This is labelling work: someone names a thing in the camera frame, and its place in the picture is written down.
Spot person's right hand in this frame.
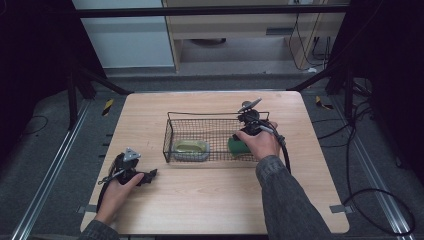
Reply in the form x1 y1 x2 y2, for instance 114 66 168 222
235 120 282 162

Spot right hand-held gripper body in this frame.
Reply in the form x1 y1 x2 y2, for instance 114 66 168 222
235 97 275 138

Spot green and grey soap dish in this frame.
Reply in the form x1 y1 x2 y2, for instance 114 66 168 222
171 139 211 163

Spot thin black floor cable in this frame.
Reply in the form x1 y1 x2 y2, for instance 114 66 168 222
18 114 50 138

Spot right hand-held gripper black cable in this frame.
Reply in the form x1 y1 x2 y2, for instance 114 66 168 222
258 123 292 175

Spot yellow and black striped tape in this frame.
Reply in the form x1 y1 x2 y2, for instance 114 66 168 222
314 95 335 111
101 98 115 117

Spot black metal stand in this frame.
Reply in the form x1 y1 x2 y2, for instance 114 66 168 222
65 63 135 132
287 63 356 122

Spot left hand-held gripper black cable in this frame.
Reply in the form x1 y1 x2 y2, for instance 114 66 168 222
95 156 122 214

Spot light wooden desk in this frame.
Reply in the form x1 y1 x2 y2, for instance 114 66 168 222
161 0 349 73

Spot black horizontal bar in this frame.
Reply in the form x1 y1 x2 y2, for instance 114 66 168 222
73 4 350 19

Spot yellow and green sponge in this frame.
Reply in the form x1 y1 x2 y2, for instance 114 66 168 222
227 135 252 158

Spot black hanging cables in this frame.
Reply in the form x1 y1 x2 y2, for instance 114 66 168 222
287 12 333 72

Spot black wire mesh basket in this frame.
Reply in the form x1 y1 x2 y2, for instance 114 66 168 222
162 111 276 164

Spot person's left hand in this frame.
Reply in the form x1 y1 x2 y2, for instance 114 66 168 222
94 172 145 226

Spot hand-held gripper black cable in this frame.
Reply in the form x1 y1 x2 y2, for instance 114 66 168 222
95 156 122 214
258 123 292 175

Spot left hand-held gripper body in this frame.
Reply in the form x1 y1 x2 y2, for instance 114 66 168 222
97 147 142 187

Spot grey tape piece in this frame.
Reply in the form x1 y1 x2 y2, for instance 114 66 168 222
329 204 354 215
76 204 98 214

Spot dark curtain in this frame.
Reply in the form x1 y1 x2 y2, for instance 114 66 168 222
327 0 424 186
0 0 107 164

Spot aluminium floor rail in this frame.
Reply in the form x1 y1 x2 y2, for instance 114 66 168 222
10 99 92 240
332 95 415 240

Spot black floor cable loop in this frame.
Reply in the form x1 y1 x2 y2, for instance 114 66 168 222
312 99 418 237

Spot white cabinet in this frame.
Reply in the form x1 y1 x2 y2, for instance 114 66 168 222
70 0 176 70

